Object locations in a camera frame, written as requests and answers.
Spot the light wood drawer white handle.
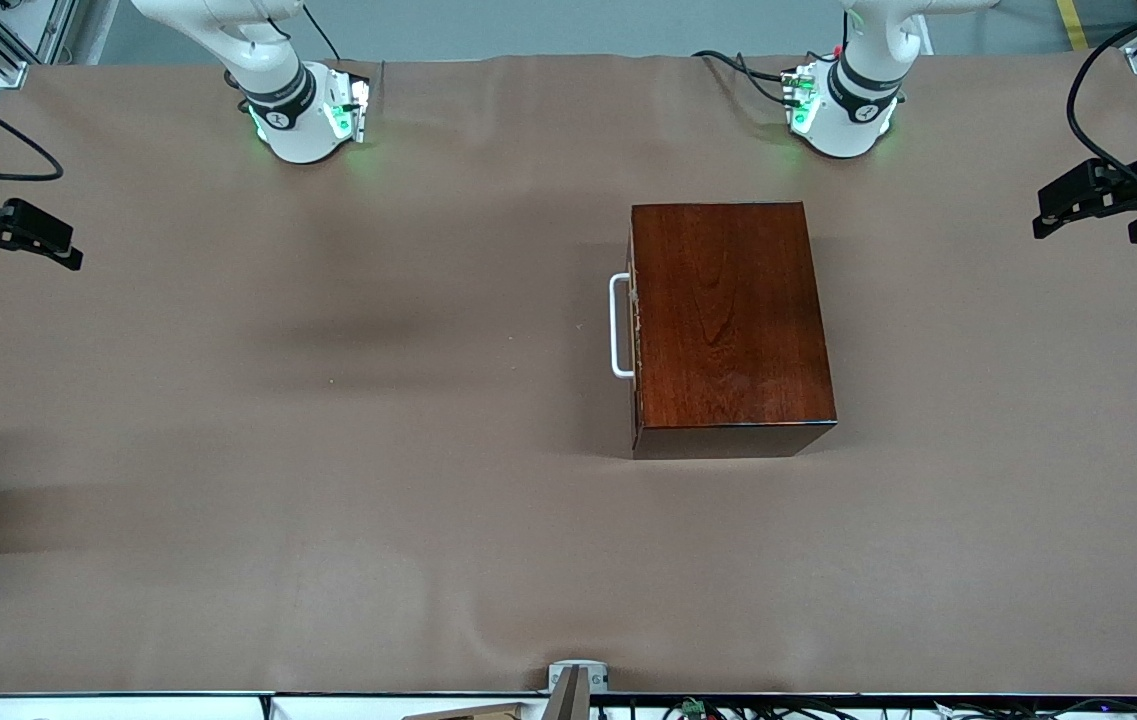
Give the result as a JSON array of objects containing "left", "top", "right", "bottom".
[{"left": 610, "top": 208, "right": 643, "bottom": 453}]

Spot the black right base cable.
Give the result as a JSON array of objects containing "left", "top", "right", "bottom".
[{"left": 303, "top": 5, "right": 341, "bottom": 61}]

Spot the brown cardboard piece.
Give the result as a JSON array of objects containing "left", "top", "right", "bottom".
[{"left": 401, "top": 702, "right": 526, "bottom": 720}]

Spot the dark red wooden cabinet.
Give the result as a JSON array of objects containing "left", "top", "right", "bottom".
[{"left": 628, "top": 202, "right": 839, "bottom": 461}]

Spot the yellow floor tape strip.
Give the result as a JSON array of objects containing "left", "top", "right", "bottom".
[{"left": 1056, "top": 0, "right": 1091, "bottom": 51}]

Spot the white table edge rail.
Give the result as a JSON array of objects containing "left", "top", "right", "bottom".
[{"left": 0, "top": 692, "right": 1137, "bottom": 720}]

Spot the black left base cable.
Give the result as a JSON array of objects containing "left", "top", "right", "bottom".
[{"left": 693, "top": 50, "right": 801, "bottom": 106}]

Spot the black base cable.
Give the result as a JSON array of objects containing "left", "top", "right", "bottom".
[
  {"left": 693, "top": 50, "right": 801, "bottom": 106},
  {"left": 303, "top": 5, "right": 341, "bottom": 61}
]

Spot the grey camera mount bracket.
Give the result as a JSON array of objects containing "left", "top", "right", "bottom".
[{"left": 546, "top": 660, "right": 611, "bottom": 720}]

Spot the table cover cloth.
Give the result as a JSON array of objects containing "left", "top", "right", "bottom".
[{"left": 0, "top": 52, "right": 1137, "bottom": 696}]

